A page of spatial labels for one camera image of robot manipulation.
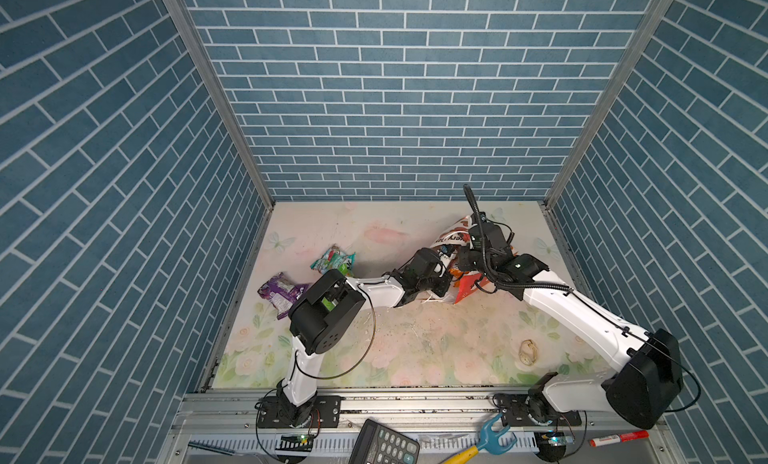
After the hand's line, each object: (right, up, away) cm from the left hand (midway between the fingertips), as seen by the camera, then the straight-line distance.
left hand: (452, 275), depth 92 cm
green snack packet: (-38, +4, +6) cm, 39 cm away
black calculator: (-21, -35, -24) cm, 47 cm away
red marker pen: (+36, -35, -22) cm, 55 cm away
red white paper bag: (+3, -1, -8) cm, 8 cm away
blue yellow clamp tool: (+4, -35, -24) cm, 42 cm away
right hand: (+1, +10, -9) cm, 14 cm away
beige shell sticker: (+20, -21, -8) cm, 30 cm away
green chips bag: (-30, 0, -35) cm, 46 cm away
